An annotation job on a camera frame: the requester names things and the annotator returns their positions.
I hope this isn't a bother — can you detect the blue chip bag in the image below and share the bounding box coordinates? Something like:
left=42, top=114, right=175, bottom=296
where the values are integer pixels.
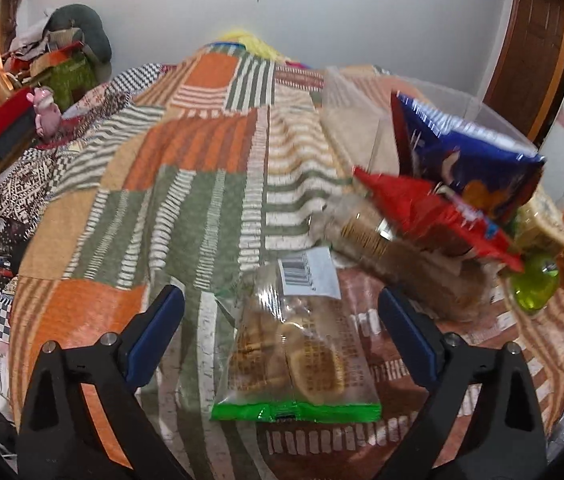
left=390, top=92, right=544, bottom=223

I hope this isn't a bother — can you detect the pink plush toy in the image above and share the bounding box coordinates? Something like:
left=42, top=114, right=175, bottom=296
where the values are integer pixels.
left=27, top=87, right=61, bottom=140

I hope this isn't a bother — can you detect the red and black box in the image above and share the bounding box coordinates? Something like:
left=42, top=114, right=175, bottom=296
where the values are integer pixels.
left=0, top=87, right=35, bottom=161

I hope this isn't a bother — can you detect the green patterned storage box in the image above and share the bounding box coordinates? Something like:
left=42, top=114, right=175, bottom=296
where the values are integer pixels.
left=36, top=52, right=98, bottom=112

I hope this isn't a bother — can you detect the red snack bag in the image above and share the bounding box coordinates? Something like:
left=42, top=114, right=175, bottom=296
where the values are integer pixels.
left=353, top=167, right=524, bottom=272

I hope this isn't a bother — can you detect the patchwork striped bed blanket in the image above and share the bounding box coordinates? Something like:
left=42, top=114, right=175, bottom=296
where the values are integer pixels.
left=0, top=43, right=564, bottom=479

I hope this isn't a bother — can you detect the yellow pillow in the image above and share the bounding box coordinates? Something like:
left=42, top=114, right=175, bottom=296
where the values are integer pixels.
left=217, top=28, right=289, bottom=63

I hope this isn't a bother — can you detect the clear cookie bag green edge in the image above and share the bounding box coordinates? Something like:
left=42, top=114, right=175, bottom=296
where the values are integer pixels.
left=211, top=247, right=381, bottom=424

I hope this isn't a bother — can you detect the grey pillow on pile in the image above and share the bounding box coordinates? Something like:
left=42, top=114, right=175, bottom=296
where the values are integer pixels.
left=44, top=3, right=112, bottom=64

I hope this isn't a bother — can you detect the clear plastic storage box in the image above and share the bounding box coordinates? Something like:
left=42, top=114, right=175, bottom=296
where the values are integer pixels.
left=320, top=67, right=536, bottom=176

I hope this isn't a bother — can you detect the brown wooden door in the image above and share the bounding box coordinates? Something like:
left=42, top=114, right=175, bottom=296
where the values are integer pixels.
left=484, top=0, right=564, bottom=145

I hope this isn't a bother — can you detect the clear cracker sleeve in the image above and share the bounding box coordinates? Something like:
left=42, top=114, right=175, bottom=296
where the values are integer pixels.
left=310, top=193, right=496, bottom=322

